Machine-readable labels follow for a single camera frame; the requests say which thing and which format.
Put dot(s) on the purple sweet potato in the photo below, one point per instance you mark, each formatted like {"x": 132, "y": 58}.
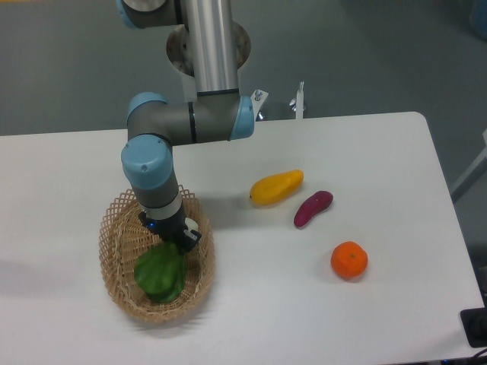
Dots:
{"x": 312, "y": 206}

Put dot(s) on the black device at table edge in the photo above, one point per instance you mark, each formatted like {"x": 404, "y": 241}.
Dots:
{"x": 474, "y": 325}

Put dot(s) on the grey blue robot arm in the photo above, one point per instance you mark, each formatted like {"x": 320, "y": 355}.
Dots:
{"x": 218, "y": 113}

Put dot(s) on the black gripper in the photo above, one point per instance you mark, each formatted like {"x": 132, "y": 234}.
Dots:
{"x": 172, "y": 229}

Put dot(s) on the yellow mango fruit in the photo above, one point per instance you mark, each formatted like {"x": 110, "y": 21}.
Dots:
{"x": 275, "y": 188}

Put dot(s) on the green bok choy vegetable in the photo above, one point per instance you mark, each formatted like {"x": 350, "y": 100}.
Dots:
{"x": 161, "y": 272}

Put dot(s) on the white frame at right edge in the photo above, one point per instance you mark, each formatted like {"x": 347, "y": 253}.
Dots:
{"x": 470, "y": 175}

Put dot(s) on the woven wicker basket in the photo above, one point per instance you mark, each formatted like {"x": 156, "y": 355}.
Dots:
{"x": 123, "y": 239}

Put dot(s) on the orange tangerine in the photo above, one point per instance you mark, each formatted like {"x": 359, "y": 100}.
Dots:
{"x": 349, "y": 260}

